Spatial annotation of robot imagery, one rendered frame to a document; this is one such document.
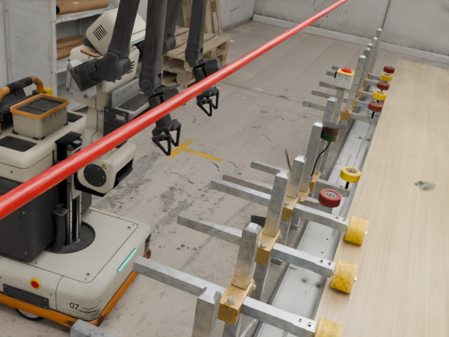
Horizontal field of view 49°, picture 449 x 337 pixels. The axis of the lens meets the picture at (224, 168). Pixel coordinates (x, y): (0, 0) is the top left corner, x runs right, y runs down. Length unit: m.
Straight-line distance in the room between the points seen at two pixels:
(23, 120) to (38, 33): 1.90
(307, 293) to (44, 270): 1.15
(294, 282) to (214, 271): 1.02
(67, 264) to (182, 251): 0.80
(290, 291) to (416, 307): 0.50
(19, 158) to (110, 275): 0.65
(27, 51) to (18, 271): 2.19
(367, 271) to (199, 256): 1.53
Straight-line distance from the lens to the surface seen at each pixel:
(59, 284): 2.27
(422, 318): 1.44
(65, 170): 0.24
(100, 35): 1.90
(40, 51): 4.06
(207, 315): 0.96
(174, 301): 2.59
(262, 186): 1.89
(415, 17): 9.43
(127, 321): 2.48
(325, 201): 1.82
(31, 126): 2.19
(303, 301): 1.78
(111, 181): 2.09
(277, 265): 1.77
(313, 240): 2.09
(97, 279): 2.27
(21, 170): 2.09
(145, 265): 1.26
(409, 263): 1.63
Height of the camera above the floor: 1.76
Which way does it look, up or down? 27 degrees down
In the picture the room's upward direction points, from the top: 9 degrees clockwise
